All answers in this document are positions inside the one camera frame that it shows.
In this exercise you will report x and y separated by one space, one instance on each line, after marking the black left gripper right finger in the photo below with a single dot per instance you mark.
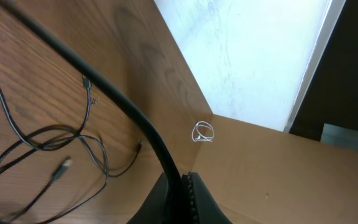
203 207

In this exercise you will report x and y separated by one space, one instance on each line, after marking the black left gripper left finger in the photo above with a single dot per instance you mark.
152 211

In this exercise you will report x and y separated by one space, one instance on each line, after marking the cardboard panel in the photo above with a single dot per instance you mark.
262 175

